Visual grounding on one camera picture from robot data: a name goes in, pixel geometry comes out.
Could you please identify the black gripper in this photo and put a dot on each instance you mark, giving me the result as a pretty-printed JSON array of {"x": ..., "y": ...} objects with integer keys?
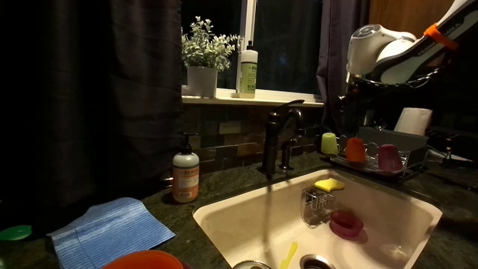
[{"x": 366, "y": 101}]

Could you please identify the yellow plastic cup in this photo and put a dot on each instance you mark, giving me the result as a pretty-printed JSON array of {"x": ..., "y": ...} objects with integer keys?
[{"x": 328, "y": 143}]

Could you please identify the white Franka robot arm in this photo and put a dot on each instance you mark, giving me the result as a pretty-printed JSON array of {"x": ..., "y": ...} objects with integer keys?
[{"x": 392, "y": 49}]

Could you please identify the orange plastic cup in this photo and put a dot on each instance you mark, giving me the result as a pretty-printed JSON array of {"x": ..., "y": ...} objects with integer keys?
[{"x": 355, "y": 149}]

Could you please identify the magenta plastic cup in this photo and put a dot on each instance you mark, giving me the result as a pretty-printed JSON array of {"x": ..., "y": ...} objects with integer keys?
[{"x": 388, "y": 158}]

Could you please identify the white paper towel roll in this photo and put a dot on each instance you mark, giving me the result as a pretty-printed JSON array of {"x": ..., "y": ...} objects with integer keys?
[{"x": 413, "y": 121}]

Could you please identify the narrow dark curtain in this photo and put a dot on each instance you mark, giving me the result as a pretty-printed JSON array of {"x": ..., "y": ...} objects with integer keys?
[{"x": 333, "y": 49}]

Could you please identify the yellow sponge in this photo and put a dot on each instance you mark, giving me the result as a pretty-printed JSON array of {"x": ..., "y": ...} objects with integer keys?
[{"x": 328, "y": 183}]

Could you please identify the dark bronze faucet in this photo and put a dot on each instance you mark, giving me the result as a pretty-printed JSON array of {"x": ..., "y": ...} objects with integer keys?
[{"x": 277, "y": 139}]

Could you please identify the brown wooden cabinet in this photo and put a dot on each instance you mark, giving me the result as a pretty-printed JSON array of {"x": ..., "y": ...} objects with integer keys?
[{"x": 403, "y": 11}]

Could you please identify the white window sill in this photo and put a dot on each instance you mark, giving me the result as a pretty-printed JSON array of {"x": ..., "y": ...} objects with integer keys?
[{"x": 258, "y": 95}]

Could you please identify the green dish soap bottle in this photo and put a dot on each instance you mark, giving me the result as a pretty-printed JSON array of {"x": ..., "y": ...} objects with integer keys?
[{"x": 246, "y": 68}]

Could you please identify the pink plastic bowl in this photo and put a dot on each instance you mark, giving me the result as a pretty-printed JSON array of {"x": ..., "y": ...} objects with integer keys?
[{"x": 345, "y": 224}]

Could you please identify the metal sink drain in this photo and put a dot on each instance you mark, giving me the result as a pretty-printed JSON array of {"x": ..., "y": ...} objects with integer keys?
[{"x": 313, "y": 261}]

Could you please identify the potted plant white pot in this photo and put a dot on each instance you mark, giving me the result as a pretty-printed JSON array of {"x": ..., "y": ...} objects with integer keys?
[{"x": 203, "y": 53}]

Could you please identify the white sink basin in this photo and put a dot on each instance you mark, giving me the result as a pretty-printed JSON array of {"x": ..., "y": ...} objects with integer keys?
[{"x": 248, "y": 224}]

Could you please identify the yellow plastic utensil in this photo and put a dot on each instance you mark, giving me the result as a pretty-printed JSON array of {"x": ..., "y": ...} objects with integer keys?
[{"x": 288, "y": 254}]

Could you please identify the soap dispenser orange label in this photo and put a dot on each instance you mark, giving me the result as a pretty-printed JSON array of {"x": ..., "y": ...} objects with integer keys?
[{"x": 185, "y": 173}]

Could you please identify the glass pot lid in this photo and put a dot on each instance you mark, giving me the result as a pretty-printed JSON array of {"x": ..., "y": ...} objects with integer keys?
[{"x": 251, "y": 264}]

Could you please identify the red plate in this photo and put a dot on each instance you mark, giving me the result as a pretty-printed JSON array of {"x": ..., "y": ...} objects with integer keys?
[{"x": 143, "y": 260}]

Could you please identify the wide dark curtain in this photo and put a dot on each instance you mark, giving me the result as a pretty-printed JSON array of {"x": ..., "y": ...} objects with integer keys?
[{"x": 89, "y": 98}]

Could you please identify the blue dish cloth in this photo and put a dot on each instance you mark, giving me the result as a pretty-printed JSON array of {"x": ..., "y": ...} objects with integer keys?
[{"x": 109, "y": 231}]

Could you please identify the green plastic lid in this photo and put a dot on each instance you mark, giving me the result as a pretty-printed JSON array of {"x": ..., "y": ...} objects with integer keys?
[{"x": 14, "y": 231}]

